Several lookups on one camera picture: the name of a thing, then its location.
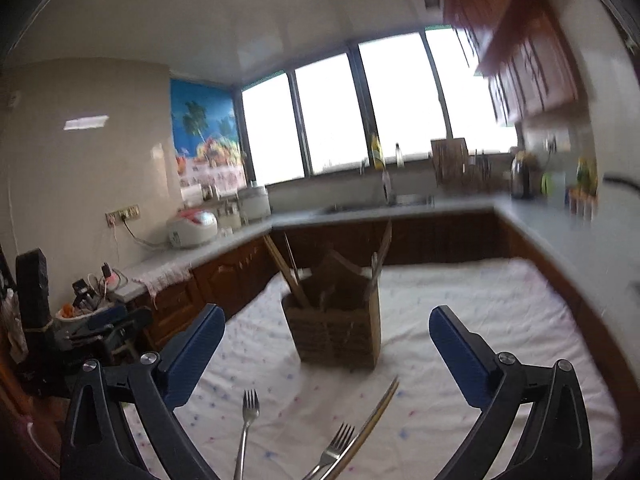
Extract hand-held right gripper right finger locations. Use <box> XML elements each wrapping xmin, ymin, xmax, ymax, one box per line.
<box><xmin>428</xmin><ymin>304</ymin><xmax>595</xmax><ymax>480</ymax></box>

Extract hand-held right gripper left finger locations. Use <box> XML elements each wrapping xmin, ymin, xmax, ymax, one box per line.
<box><xmin>59</xmin><ymin>303</ymin><xmax>227</xmax><ymax>480</ymax></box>

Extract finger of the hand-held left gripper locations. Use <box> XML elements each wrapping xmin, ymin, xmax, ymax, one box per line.
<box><xmin>89</xmin><ymin>329</ymin><xmax>145</xmax><ymax>362</ymax></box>
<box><xmin>54</xmin><ymin>305</ymin><xmax>154</xmax><ymax>335</ymax></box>

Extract wooden utensil holder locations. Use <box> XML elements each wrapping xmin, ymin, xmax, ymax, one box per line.
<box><xmin>281</xmin><ymin>250</ymin><xmax>382</xmax><ymax>372</ymax></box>

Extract white floral tablecloth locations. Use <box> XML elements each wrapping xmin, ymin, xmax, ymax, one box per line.
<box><xmin>120</xmin><ymin>257</ymin><xmax>626</xmax><ymax>480</ymax></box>

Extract white lace cloth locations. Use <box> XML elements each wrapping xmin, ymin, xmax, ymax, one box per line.
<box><xmin>134</xmin><ymin>259</ymin><xmax>194</xmax><ymax>297</ymax></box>

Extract steel fork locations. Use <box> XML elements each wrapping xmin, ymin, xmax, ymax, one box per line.
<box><xmin>302</xmin><ymin>422</ymin><xmax>356</xmax><ymax>480</ymax></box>
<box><xmin>233</xmin><ymin>389</ymin><xmax>261</xmax><ymax>480</ymax></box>

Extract white rice cooker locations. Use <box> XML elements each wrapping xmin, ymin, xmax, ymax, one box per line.
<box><xmin>166</xmin><ymin>209</ymin><xmax>219</xmax><ymax>249</ymax></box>

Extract white round pot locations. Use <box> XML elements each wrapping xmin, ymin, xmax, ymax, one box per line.
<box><xmin>237</xmin><ymin>185</ymin><xmax>272</xmax><ymax>222</ymax></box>

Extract kitchen sink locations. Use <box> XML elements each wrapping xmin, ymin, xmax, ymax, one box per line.
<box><xmin>324</xmin><ymin>196</ymin><xmax>437</xmax><ymax>212</ymax></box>

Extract metal dish rack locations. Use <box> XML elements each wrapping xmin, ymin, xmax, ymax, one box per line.
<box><xmin>435</xmin><ymin>152</ymin><xmax>507</xmax><ymax>194</ymax></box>

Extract chrome faucet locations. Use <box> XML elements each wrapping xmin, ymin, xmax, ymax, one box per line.
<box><xmin>361</xmin><ymin>159</ymin><xmax>397</xmax><ymax>207</ymax></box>

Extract steel electric kettle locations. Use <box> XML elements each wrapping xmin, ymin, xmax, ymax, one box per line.
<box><xmin>510</xmin><ymin>151</ymin><xmax>539</xmax><ymax>201</ymax></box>

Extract spice jar rack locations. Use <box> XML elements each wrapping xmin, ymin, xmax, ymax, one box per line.
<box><xmin>566</xmin><ymin>157</ymin><xmax>599</xmax><ymax>220</ymax></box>

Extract kitchen window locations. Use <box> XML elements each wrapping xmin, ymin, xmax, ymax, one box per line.
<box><xmin>240</xmin><ymin>27</ymin><xmax>519</xmax><ymax>187</ymax></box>

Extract wall socket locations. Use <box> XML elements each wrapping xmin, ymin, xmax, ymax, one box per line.
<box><xmin>105</xmin><ymin>204</ymin><xmax>141</xmax><ymax>224</ymax></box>

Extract tropical wall poster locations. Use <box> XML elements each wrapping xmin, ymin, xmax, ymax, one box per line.
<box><xmin>170</xmin><ymin>79</ymin><xmax>251</xmax><ymax>187</ymax></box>

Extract brown wooden wall cabinets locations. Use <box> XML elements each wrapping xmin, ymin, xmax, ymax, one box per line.
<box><xmin>442</xmin><ymin>0</ymin><xmax>588</xmax><ymax>127</ymax></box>

